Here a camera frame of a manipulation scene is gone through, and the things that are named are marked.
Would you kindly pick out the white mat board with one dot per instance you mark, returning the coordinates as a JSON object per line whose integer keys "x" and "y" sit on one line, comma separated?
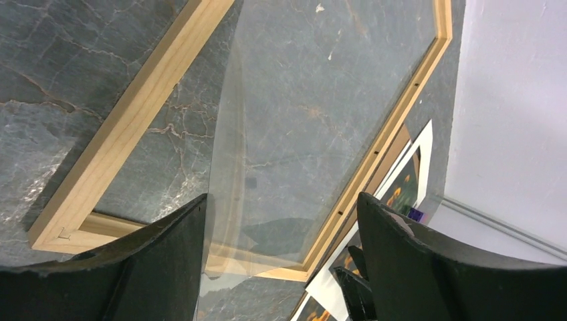
{"x": 423, "y": 144}

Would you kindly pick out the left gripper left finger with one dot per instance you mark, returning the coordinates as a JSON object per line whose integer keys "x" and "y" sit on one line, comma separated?
{"x": 153, "y": 273}

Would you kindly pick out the wooden picture frame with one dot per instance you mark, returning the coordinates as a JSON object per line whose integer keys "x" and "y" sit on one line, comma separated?
{"x": 68, "y": 223}

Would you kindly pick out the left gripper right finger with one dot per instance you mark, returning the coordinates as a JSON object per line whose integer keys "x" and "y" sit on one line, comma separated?
{"x": 417, "y": 273}

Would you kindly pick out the purple and red block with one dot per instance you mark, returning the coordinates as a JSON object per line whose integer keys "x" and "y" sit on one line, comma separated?
{"x": 415, "y": 215}

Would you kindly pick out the clear acrylic sheet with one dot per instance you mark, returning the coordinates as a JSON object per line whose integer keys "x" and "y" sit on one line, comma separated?
{"x": 314, "y": 94}

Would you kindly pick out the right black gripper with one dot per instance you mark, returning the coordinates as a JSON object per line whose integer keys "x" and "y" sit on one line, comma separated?
{"x": 356, "y": 287}

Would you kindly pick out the brown backing board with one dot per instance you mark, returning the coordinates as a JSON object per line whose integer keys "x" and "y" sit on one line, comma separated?
{"x": 393, "y": 156}

